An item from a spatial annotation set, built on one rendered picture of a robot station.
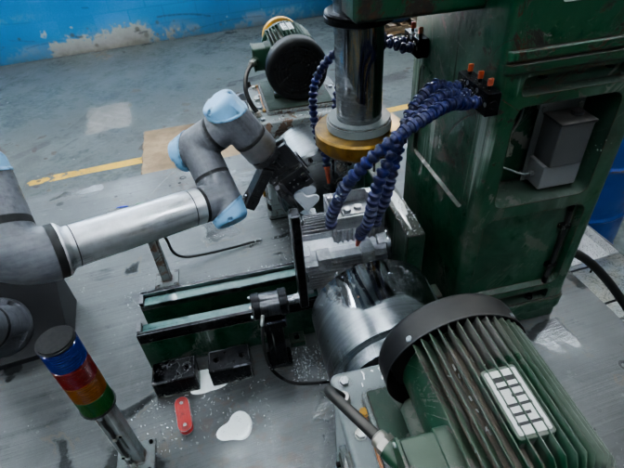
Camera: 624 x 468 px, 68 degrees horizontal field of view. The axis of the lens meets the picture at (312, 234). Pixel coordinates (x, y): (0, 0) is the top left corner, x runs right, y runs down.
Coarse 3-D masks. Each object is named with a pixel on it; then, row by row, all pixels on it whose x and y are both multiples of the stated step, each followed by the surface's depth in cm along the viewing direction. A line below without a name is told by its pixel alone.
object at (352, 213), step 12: (360, 192) 111; (324, 204) 110; (348, 204) 110; (360, 204) 107; (348, 216) 102; (360, 216) 103; (384, 216) 104; (336, 228) 103; (348, 228) 104; (372, 228) 106; (336, 240) 106; (348, 240) 106
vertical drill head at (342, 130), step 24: (336, 0) 77; (336, 48) 83; (360, 48) 80; (336, 72) 86; (360, 72) 83; (336, 96) 89; (360, 96) 85; (336, 120) 92; (360, 120) 88; (384, 120) 90; (336, 144) 89; (360, 144) 88; (336, 168) 94
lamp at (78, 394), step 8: (96, 376) 78; (88, 384) 77; (96, 384) 78; (104, 384) 81; (72, 392) 76; (80, 392) 76; (88, 392) 77; (96, 392) 78; (72, 400) 78; (80, 400) 78; (88, 400) 78
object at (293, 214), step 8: (296, 208) 88; (288, 216) 89; (296, 216) 86; (296, 224) 87; (296, 232) 89; (296, 240) 90; (296, 248) 91; (296, 256) 92; (304, 256) 93; (296, 264) 94; (304, 264) 94; (296, 272) 95; (304, 272) 96; (296, 280) 99; (304, 280) 97; (304, 288) 99; (296, 296) 101; (304, 296) 100; (304, 304) 102
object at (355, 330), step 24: (360, 264) 88; (384, 264) 88; (408, 264) 90; (336, 288) 87; (360, 288) 84; (384, 288) 83; (408, 288) 83; (312, 312) 93; (336, 312) 84; (360, 312) 80; (384, 312) 79; (408, 312) 78; (336, 336) 81; (360, 336) 77; (384, 336) 76; (336, 360) 80; (360, 360) 76
